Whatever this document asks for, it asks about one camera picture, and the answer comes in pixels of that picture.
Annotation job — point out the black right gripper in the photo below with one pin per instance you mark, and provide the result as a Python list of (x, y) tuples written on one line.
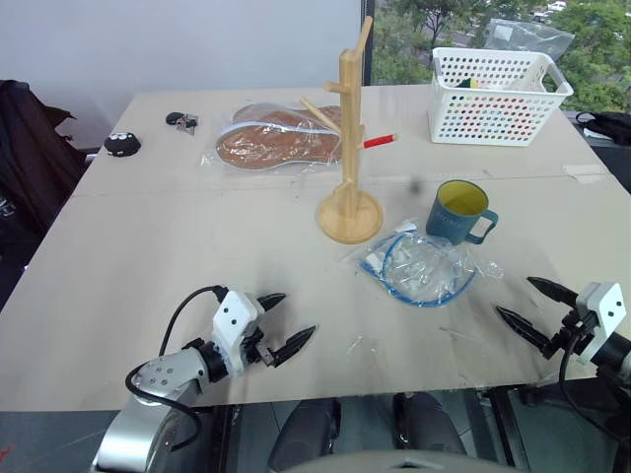
[(572, 332)]

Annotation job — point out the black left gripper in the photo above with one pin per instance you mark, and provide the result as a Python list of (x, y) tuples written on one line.
[(259, 351)]

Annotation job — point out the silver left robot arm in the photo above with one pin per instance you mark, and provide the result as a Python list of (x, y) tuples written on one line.
[(162, 374)]

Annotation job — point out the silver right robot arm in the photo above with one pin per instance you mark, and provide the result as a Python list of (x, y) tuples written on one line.
[(616, 352)]

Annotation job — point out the blue yellow mug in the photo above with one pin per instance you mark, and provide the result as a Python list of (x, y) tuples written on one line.
[(451, 222)]

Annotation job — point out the wooden mug tree stand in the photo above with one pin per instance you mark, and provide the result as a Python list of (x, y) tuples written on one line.
[(351, 207)]

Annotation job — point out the dark rounded shape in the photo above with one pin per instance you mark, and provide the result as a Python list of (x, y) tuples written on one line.
[(429, 424), (308, 433)]

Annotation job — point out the clear zip bag blue seal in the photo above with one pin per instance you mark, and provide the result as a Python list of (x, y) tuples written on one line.
[(419, 271)]

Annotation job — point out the brown shoe insole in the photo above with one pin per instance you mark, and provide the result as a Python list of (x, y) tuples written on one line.
[(271, 148), (276, 117)]

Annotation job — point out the grey rounded robot body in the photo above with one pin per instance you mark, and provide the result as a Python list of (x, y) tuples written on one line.
[(394, 463)]

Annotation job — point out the clear plastic insole bag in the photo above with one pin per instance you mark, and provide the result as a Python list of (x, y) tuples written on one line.
[(276, 143)]

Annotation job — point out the black bag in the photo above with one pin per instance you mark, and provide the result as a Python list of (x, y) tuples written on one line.
[(609, 125)]

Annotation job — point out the white perforated plastic basket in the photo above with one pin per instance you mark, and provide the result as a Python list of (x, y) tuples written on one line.
[(473, 118)]

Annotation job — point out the yellow green sponge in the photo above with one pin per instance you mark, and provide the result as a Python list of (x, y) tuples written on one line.
[(468, 82)]

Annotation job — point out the black round toy with eyes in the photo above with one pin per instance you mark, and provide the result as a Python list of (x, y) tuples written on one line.
[(122, 145)]

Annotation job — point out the clear crumpled plastic bag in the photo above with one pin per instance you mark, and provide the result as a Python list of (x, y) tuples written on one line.
[(527, 37)]

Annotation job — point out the black jacket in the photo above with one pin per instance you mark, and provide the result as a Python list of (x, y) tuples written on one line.
[(29, 162)]

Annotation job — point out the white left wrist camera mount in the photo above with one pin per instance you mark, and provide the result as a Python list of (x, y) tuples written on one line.
[(231, 315)]

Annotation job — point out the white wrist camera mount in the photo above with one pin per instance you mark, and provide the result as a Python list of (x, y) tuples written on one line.
[(231, 315), (604, 308)]

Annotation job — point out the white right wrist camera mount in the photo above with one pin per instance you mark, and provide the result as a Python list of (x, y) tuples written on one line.
[(604, 308)]

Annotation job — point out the black table frame leg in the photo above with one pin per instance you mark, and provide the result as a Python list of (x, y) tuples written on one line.
[(508, 433)]

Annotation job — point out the dark window frame post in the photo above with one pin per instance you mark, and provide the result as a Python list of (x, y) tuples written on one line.
[(368, 44)]

